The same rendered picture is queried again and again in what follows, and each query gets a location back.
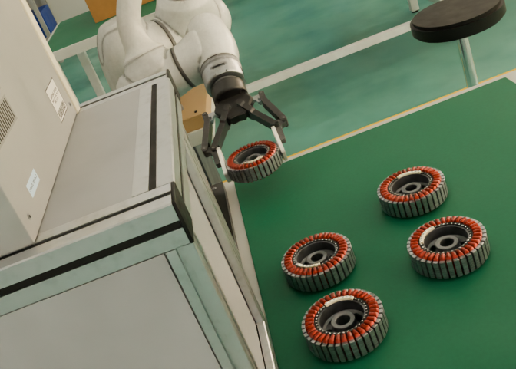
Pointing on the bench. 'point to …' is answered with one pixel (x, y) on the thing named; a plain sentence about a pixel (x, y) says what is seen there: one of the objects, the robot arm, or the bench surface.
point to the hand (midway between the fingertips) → (253, 159)
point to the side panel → (219, 285)
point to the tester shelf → (109, 195)
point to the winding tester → (28, 120)
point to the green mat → (399, 235)
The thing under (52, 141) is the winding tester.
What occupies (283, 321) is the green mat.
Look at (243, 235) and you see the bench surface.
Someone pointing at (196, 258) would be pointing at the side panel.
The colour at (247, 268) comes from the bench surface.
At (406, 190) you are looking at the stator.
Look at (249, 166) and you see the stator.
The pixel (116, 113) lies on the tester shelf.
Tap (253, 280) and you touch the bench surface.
